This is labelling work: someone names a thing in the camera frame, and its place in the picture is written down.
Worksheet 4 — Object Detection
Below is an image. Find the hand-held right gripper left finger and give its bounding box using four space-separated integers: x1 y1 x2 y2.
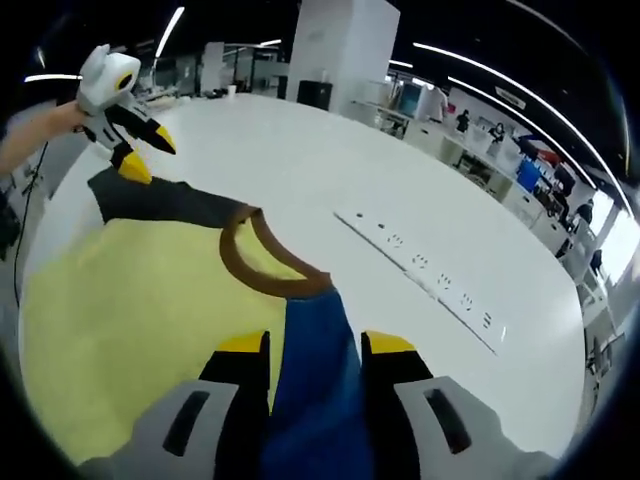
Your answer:
119 330 274 480

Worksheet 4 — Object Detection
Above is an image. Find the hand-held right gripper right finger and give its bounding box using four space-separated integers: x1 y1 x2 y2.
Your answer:
359 329 507 480

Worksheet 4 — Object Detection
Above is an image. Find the yellow blue grey garment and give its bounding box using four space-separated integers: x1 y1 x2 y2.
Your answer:
19 167 376 480

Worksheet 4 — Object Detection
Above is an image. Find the person's left hand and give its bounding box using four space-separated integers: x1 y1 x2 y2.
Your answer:
56 99 96 134

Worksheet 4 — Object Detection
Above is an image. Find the white ceiling light strip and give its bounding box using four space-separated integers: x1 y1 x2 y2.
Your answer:
447 75 599 189
154 7 185 61
413 41 634 211

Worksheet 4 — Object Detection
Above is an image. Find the table socket strip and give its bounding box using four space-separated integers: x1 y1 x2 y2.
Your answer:
333 209 506 356

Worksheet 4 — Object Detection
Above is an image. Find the white square pillar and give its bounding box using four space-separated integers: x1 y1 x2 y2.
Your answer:
287 0 401 114

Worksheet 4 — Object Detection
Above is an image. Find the white office desk row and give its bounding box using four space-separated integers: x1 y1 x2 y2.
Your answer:
349 79 576 241

